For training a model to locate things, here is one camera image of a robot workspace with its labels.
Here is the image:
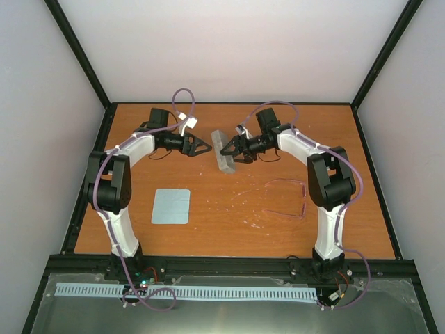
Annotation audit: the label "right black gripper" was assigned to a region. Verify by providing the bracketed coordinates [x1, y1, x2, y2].
[220, 134, 272, 164]

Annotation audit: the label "grey felt glasses case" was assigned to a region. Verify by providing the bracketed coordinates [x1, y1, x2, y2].
[211, 129, 236, 173]

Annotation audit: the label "light blue cleaning cloth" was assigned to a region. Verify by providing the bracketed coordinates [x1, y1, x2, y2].
[151, 189, 191, 225]

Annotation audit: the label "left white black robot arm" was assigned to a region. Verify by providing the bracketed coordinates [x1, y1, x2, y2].
[83, 108, 212, 280]

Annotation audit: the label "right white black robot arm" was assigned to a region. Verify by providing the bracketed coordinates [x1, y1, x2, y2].
[211, 108, 356, 280]

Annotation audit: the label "pink transparent sunglasses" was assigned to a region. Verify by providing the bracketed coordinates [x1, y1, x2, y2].
[262, 178, 307, 220]

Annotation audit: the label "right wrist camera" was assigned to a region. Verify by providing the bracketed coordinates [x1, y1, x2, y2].
[236, 125, 252, 139]

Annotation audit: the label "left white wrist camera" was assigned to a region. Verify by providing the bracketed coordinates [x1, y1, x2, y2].
[178, 112, 197, 136]

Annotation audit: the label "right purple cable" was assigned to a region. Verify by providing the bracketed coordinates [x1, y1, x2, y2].
[238, 100, 371, 310]

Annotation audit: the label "purple cable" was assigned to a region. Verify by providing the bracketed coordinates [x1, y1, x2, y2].
[94, 88, 177, 311]
[238, 100, 371, 310]

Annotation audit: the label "metal base plate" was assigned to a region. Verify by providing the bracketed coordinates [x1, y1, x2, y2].
[31, 272, 428, 334]

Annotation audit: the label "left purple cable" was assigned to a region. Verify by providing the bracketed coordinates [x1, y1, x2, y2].
[94, 88, 177, 311]

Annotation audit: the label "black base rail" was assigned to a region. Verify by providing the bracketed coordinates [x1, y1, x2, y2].
[43, 254, 419, 283]

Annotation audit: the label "black aluminium frame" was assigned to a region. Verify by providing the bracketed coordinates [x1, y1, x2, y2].
[20, 0, 439, 334]

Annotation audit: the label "light blue slotted cable duct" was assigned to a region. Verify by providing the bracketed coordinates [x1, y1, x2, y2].
[54, 283, 318, 303]

